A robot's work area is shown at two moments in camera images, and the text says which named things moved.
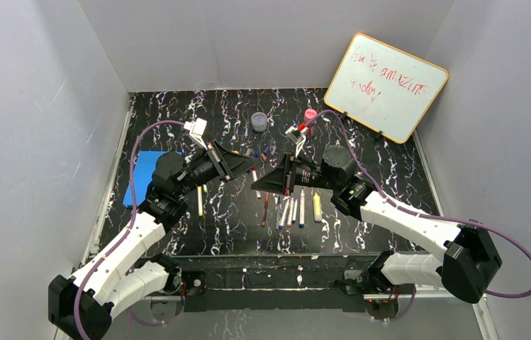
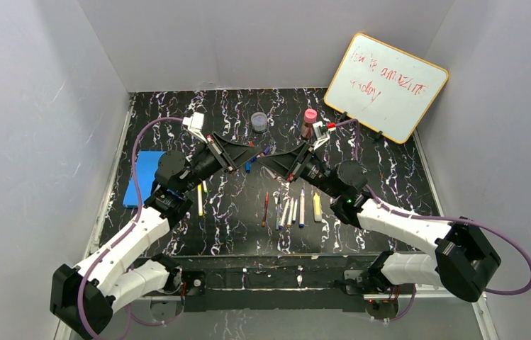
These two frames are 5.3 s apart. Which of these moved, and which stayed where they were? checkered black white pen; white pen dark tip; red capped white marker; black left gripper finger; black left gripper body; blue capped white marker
Moved: red capped white marker; black left gripper finger
Stayed: white pen dark tip; checkered black white pen; black left gripper body; blue capped white marker
